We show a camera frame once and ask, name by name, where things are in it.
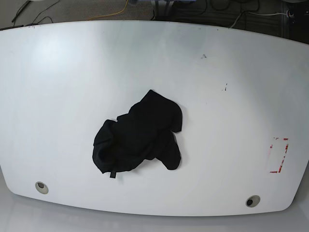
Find black t-shirt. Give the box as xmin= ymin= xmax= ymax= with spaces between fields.
xmin=92 ymin=90 xmax=183 ymax=178

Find right table grommet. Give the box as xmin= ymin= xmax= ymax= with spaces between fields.
xmin=246 ymin=195 xmax=260 ymax=208

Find table grommet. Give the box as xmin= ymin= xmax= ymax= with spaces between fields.
xmin=35 ymin=182 xmax=49 ymax=194
xmin=246 ymin=195 xmax=260 ymax=208

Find red tape rectangle marking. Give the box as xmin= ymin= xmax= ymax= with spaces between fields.
xmin=267 ymin=137 xmax=290 ymax=174

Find left table grommet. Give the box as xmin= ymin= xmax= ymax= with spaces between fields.
xmin=35 ymin=182 xmax=49 ymax=194

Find yellow cable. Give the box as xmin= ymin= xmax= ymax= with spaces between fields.
xmin=86 ymin=0 xmax=128 ymax=21

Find white cable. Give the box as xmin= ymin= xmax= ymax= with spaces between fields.
xmin=229 ymin=11 xmax=288 ymax=29

